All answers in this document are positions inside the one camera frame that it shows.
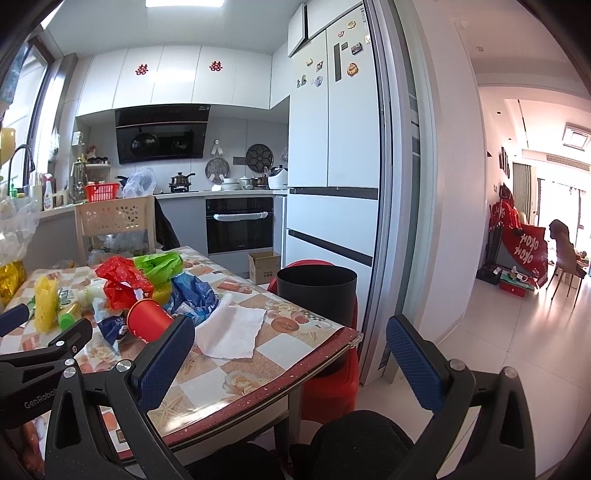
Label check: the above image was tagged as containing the white refrigerator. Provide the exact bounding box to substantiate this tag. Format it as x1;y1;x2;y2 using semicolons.
283;3;385;296

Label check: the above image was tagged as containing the black garment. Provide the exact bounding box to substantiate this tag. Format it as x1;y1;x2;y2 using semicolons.
154;198;180;251

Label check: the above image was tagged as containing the black built-in oven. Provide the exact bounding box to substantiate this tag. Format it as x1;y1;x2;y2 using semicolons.
205;197;273;254

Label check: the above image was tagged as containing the white bottle green cap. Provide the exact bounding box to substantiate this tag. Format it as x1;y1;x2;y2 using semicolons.
57;301;82;331

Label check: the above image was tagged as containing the black trash bin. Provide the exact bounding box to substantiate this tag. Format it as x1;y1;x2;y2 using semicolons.
276;261;358;328

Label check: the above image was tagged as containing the black faucet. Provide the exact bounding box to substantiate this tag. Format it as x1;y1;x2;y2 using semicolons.
6;144;35;196

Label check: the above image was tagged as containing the cardboard box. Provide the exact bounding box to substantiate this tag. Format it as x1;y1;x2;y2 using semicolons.
249;251;281;285

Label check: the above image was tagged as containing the black range hood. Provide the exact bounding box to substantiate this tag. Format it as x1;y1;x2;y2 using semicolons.
115;104;211;164

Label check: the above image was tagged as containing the blue plastic bag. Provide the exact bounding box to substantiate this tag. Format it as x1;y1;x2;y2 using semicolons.
96;271;221;347

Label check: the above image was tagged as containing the black cooking pot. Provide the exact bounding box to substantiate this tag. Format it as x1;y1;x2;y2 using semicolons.
169;172;194;193

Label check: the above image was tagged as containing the red plastic bag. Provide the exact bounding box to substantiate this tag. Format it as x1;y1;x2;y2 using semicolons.
95;256;153;310

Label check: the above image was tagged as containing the beige perforated plastic rack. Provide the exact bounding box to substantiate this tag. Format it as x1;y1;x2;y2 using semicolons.
74;195;156;264

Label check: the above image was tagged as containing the crumpled clear plastic bag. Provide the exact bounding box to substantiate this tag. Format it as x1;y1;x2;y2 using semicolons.
0;196;40;267

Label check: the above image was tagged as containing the white rice cooker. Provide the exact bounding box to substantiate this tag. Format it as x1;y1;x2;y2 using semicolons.
267;165;287;190

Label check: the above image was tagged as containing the white paper towel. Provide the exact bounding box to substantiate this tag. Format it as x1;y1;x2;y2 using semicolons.
195;294;266;360

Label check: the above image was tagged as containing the brown dining chair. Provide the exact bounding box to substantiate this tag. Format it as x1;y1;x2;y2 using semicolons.
549;219;587;305

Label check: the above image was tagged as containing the red paper cup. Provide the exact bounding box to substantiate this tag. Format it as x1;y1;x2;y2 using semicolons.
126;298;173;343

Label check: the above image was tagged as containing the green plastic bag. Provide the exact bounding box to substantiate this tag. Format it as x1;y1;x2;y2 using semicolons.
133;251;183;286

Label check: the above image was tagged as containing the yellow mesh scrubber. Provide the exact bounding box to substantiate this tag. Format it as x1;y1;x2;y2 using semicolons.
34;276;59;333

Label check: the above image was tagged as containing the yellow sponge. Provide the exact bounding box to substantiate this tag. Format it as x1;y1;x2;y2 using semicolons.
152;281;172;306

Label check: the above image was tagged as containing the red plastic basket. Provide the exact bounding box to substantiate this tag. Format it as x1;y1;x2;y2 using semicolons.
85;182;119;203

